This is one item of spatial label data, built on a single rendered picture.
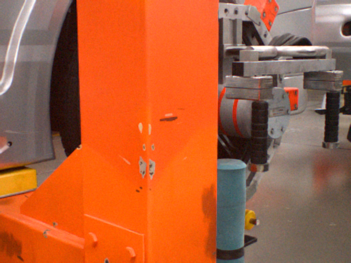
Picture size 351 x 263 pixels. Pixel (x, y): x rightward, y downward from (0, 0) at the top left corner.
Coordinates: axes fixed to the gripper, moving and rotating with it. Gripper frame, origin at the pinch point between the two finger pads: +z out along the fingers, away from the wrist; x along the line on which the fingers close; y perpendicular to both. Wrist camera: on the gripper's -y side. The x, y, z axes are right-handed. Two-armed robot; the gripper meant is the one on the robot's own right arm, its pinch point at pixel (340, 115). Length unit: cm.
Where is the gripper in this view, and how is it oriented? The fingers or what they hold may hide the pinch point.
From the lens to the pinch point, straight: 144.9
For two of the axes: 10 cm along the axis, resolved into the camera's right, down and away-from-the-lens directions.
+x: 7.7, 0.8, -6.3
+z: -6.4, 1.3, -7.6
